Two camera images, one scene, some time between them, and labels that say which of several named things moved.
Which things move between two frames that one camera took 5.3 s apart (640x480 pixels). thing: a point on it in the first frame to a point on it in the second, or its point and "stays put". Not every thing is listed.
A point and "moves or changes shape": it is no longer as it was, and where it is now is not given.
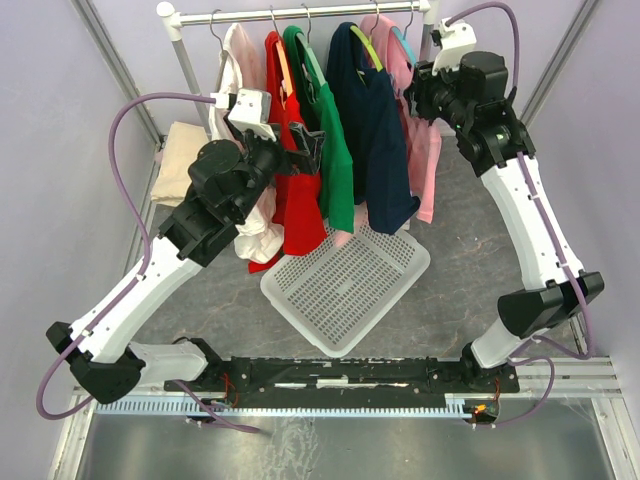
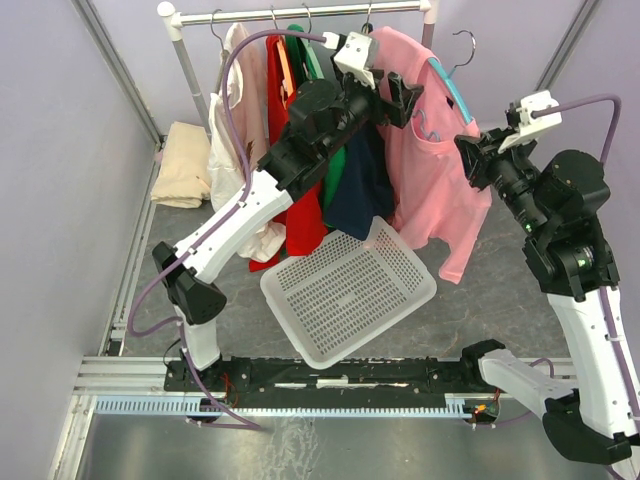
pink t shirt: (423, 138) moves or changes shape
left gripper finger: (316, 138) to (403, 95)
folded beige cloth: (184, 141) stays put
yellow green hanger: (370, 42) to (367, 21)
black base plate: (347, 375) stays put
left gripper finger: (303, 162) to (396, 115)
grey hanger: (224, 53) stays put
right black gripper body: (433, 95) to (510, 172)
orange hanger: (283, 62) stays put
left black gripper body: (271, 153) to (363, 102)
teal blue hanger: (401, 37) moves or changes shape
